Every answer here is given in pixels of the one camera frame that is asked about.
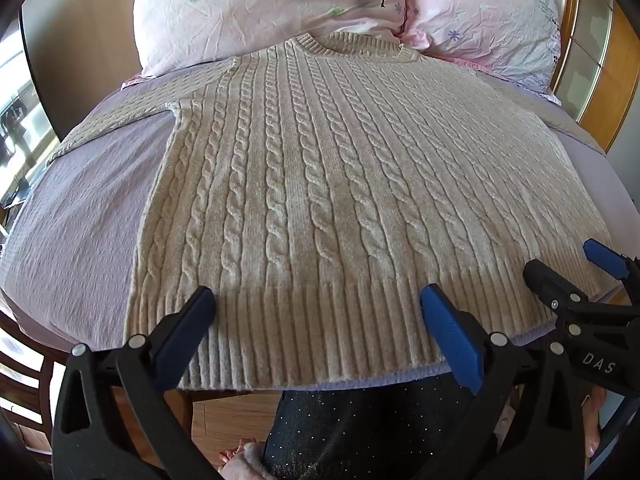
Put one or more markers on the lavender bed sheet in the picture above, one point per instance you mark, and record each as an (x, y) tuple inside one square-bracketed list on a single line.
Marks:
[(85, 220)]

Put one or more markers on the person's bare foot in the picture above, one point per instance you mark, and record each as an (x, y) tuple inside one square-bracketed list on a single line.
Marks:
[(245, 462)]

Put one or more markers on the dark wooden bed frame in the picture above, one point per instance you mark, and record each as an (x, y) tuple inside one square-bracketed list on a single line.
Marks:
[(25, 375)]

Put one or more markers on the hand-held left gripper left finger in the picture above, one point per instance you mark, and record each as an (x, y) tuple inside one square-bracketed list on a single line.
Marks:
[(186, 332)]

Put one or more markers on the bright window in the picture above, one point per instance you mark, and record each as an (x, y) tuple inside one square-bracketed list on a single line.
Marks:
[(20, 125)]

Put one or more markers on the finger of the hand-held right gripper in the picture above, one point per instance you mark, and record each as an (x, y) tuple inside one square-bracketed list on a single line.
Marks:
[(607, 257), (552, 280)]

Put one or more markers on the pink floral pillow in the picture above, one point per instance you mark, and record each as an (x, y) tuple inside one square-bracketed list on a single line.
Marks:
[(260, 10), (480, 15)]

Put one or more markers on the person's right hand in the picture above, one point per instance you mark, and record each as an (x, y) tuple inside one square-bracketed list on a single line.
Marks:
[(594, 425)]

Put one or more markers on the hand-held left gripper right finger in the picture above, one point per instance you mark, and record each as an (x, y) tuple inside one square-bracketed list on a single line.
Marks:
[(449, 332)]

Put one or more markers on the person's leg in dark pants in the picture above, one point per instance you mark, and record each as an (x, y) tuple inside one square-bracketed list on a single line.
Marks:
[(360, 430)]

